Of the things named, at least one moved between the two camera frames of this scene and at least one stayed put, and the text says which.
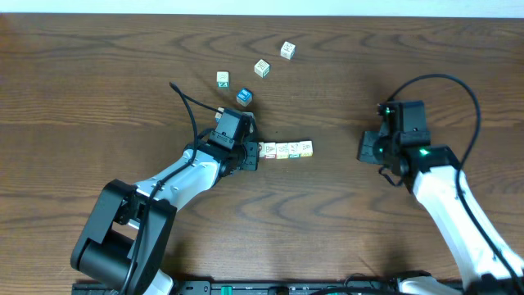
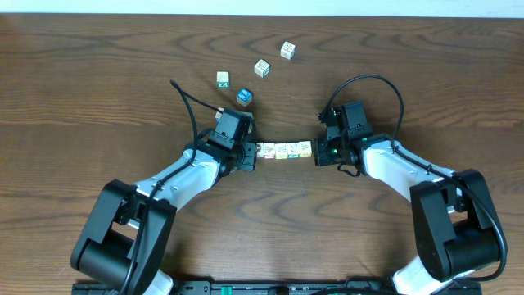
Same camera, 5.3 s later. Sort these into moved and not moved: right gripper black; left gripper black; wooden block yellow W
Moved: right gripper black
Not moved: wooden block yellow W; left gripper black
